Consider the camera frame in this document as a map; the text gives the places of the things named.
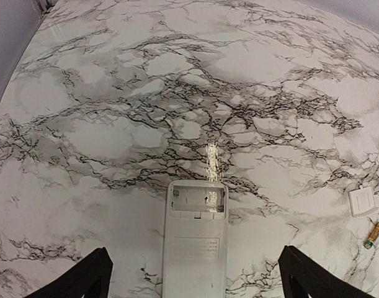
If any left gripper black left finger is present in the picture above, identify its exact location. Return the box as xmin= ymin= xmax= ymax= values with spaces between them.
xmin=26 ymin=247 xmax=113 ymax=298

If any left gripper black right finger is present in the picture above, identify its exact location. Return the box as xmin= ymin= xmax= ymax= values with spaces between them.
xmin=279 ymin=246 xmax=365 ymax=297

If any battery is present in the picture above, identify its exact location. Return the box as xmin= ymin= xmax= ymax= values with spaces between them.
xmin=363 ymin=222 xmax=379 ymax=250

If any white battery cover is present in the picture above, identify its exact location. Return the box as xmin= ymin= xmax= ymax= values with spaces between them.
xmin=349 ymin=186 xmax=378 ymax=218

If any white remote control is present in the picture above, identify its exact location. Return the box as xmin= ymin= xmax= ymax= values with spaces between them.
xmin=162 ymin=180 xmax=229 ymax=298

